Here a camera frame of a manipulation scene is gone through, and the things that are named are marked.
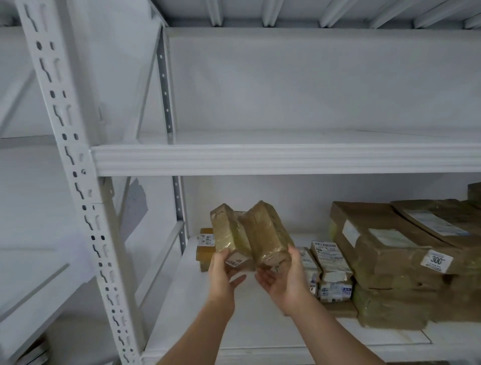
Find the person's left forearm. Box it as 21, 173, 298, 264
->
157, 306, 237, 365

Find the stack of large brown parcels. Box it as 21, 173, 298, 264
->
329, 182, 481, 331

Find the person's right hand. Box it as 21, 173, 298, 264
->
255, 244, 316, 316

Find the pile of brown parcels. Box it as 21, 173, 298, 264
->
317, 278, 360, 319

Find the person's left hand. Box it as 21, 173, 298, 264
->
207, 246, 247, 313

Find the taped cardboard box end label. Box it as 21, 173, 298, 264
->
209, 204, 256, 272

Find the person's right forearm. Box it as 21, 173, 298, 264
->
289, 300, 386, 365

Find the white metal shelving rack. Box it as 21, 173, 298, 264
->
0, 22, 95, 365
0, 0, 481, 365

